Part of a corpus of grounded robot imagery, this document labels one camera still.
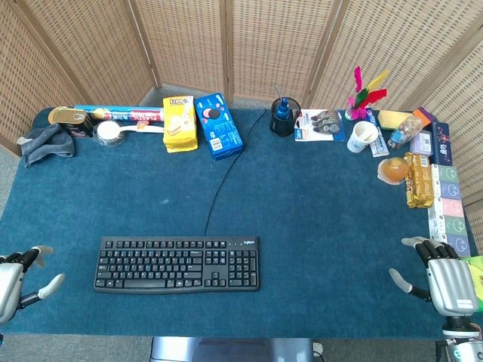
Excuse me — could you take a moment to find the wicker folding screen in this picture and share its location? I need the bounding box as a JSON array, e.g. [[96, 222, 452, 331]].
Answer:
[[0, 0, 483, 256]]

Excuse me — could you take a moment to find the gold biscuit pack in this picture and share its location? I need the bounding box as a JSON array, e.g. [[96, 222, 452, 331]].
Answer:
[[403, 152, 435, 210]]

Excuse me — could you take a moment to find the plastic wrap box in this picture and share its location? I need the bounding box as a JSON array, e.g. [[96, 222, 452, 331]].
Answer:
[[73, 104, 165, 123]]

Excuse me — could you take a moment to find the blue table mat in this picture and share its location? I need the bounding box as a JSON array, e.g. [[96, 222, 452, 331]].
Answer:
[[0, 107, 483, 338]]

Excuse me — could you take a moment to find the pastel smiley face box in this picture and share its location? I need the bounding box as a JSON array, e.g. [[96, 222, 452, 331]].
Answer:
[[427, 163, 472, 258]]

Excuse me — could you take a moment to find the toothpaste tube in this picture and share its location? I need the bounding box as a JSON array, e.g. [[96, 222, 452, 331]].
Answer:
[[364, 107, 390, 158]]

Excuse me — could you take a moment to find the black keyboard cable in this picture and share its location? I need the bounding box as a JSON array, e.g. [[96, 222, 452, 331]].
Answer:
[[205, 109, 267, 237]]

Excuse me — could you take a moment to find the dark blue patterned box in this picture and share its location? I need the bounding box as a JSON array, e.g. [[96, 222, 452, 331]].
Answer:
[[431, 121, 454, 167]]

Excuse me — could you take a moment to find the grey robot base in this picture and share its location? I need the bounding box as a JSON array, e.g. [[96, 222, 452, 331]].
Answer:
[[149, 336, 324, 362]]

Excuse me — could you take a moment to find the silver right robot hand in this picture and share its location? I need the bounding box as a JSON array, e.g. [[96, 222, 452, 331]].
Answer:
[[389, 236, 479, 317]]

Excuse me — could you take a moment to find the grey folded cloth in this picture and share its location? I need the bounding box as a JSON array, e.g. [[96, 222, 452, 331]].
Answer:
[[16, 123, 76, 169]]

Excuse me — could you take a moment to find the white paper cup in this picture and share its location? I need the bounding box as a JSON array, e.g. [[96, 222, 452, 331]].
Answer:
[[346, 120, 379, 154]]

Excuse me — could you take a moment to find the colourful feather shuttlecock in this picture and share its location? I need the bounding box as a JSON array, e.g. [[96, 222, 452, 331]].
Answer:
[[344, 66, 390, 121]]

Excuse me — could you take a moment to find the orange purple box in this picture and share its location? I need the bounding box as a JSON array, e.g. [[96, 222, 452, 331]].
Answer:
[[411, 106, 435, 127]]

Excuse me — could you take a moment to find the clear plastic bottle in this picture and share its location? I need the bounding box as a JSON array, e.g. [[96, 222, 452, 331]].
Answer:
[[388, 115, 423, 150]]

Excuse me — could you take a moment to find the white measuring scoop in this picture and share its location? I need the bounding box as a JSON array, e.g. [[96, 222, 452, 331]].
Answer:
[[93, 120, 165, 148]]

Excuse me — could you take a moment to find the black pen holder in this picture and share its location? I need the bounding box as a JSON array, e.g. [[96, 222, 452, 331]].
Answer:
[[269, 97, 301, 138]]

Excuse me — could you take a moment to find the blue cookie box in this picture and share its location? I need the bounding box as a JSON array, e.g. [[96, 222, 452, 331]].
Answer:
[[193, 92, 245, 162]]

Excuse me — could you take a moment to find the yellow sponge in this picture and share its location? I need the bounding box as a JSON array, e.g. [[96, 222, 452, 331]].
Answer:
[[377, 109, 411, 131]]

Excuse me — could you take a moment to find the black computer keyboard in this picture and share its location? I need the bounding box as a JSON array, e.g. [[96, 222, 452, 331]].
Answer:
[[93, 235, 261, 294]]

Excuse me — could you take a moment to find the blue pen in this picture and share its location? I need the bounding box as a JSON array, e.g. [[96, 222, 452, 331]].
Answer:
[[274, 84, 291, 118]]

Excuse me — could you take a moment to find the yellow snack box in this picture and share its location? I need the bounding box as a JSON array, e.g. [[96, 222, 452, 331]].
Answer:
[[162, 95, 199, 154]]

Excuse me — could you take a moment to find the correction tape blister pack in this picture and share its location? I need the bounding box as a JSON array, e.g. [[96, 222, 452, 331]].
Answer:
[[294, 109, 347, 143]]

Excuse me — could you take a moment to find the gold tin can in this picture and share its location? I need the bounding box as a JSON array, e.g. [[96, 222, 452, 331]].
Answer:
[[48, 106, 95, 139]]

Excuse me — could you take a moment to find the small lilac box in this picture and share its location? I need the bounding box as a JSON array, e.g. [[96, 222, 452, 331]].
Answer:
[[409, 130, 433, 156]]

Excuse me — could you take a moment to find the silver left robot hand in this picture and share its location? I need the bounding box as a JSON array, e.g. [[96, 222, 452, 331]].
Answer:
[[0, 245, 66, 326]]

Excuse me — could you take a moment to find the green snack bag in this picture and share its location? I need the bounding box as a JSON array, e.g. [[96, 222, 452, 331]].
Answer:
[[460, 254, 483, 314]]

